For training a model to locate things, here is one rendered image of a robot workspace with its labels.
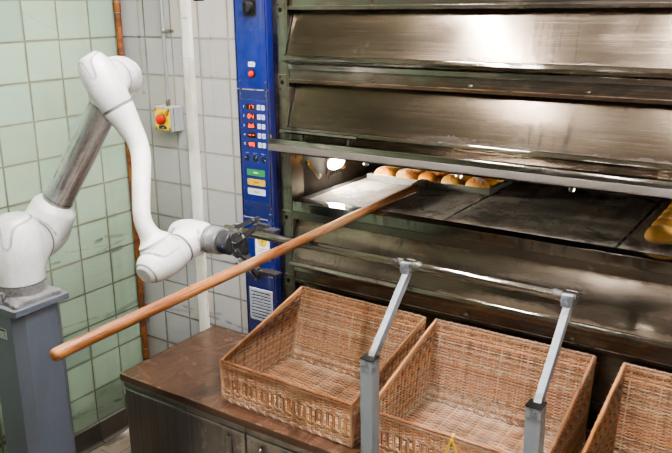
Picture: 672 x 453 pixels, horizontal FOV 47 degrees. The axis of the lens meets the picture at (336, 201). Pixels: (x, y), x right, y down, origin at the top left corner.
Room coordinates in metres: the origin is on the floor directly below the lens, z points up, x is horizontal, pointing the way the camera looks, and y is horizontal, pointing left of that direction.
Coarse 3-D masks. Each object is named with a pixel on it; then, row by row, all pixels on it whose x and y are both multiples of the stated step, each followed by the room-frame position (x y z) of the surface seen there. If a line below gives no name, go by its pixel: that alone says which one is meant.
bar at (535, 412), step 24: (264, 240) 2.44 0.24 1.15; (288, 240) 2.38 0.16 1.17; (384, 264) 2.18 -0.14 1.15; (408, 264) 2.12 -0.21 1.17; (432, 264) 2.11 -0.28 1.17; (504, 288) 1.97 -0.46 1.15; (528, 288) 1.93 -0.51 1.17; (552, 288) 1.90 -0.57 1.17; (384, 336) 2.01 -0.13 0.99; (360, 360) 1.96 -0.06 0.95; (552, 360) 1.77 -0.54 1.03; (360, 384) 1.96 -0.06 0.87; (360, 408) 1.96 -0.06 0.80; (528, 408) 1.69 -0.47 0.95; (528, 432) 1.69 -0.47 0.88
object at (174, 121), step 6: (156, 108) 3.13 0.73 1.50; (162, 108) 3.12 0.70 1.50; (168, 108) 3.10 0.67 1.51; (174, 108) 3.11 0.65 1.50; (180, 108) 3.13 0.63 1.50; (156, 114) 3.13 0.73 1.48; (162, 114) 3.11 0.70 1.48; (168, 114) 3.09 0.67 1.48; (174, 114) 3.10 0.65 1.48; (180, 114) 3.13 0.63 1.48; (168, 120) 3.10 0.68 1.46; (174, 120) 3.10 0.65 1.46; (180, 120) 3.13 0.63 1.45; (156, 126) 3.14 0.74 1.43; (162, 126) 3.12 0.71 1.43; (168, 126) 3.10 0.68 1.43; (174, 126) 3.10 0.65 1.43; (180, 126) 3.13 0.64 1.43
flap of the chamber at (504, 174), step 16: (272, 144) 2.71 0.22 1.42; (368, 160) 2.48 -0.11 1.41; (384, 160) 2.44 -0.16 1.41; (400, 160) 2.41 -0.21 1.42; (416, 160) 2.38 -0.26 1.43; (496, 176) 2.23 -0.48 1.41; (512, 176) 2.20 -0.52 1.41; (528, 176) 2.17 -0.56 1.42; (544, 176) 2.15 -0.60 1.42; (624, 192) 2.02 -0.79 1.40; (640, 192) 2.00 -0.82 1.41; (656, 192) 1.98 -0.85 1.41
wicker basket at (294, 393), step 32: (288, 320) 2.71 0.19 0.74; (320, 320) 2.70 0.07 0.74; (352, 320) 2.62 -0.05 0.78; (416, 320) 2.48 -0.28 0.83; (256, 352) 2.56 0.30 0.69; (288, 352) 2.70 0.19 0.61; (320, 352) 2.66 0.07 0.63; (352, 352) 2.59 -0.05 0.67; (384, 352) 2.52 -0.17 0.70; (224, 384) 2.42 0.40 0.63; (256, 384) 2.31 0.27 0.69; (288, 384) 2.23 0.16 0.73; (320, 384) 2.49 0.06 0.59; (352, 384) 2.49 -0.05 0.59; (384, 384) 2.25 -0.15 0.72; (288, 416) 2.24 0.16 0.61; (320, 416) 2.16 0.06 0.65; (352, 416) 2.09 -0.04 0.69
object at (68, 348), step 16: (400, 192) 2.83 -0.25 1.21; (368, 208) 2.62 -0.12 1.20; (336, 224) 2.45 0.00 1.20; (304, 240) 2.29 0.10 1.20; (256, 256) 2.11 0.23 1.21; (272, 256) 2.15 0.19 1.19; (224, 272) 1.98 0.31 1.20; (240, 272) 2.03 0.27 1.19; (192, 288) 1.87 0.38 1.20; (208, 288) 1.92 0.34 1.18; (160, 304) 1.77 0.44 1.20; (176, 304) 1.82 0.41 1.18; (128, 320) 1.68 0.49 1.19; (80, 336) 1.58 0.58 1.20; (96, 336) 1.60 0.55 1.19; (64, 352) 1.53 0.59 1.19
